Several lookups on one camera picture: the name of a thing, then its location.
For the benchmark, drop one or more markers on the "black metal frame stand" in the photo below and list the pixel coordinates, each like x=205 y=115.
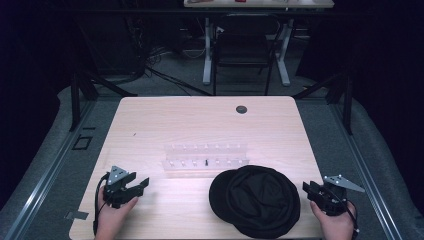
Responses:
x=348 y=103
x=76 y=100

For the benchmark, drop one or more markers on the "person's right hand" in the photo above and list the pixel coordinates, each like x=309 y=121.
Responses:
x=333 y=225

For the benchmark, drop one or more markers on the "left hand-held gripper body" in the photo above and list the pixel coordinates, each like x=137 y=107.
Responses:
x=117 y=193

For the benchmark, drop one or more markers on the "black cap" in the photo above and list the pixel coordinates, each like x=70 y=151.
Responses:
x=258 y=200

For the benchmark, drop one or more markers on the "grey table grommet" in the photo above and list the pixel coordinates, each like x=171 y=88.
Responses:
x=241 y=109

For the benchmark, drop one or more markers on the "aluminium floor rail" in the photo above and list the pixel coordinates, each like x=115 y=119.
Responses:
x=366 y=173
x=43 y=173

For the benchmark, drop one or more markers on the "grey tape strip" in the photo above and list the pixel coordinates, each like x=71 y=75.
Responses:
x=76 y=215

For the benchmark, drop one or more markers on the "black tape square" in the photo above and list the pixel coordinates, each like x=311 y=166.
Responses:
x=82 y=142

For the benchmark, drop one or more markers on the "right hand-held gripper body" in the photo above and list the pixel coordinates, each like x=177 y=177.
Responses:
x=333 y=198

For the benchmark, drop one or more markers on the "clear acrylic peg rack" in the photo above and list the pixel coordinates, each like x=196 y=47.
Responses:
x=205 y=165

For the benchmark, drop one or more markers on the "black chair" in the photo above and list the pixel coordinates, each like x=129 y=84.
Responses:
x=245 y=50

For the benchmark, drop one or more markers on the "person's left hand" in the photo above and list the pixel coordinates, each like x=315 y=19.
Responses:
x=111 y=218

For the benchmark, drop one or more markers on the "white-legged desk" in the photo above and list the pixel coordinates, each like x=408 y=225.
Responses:
x=260 y=4

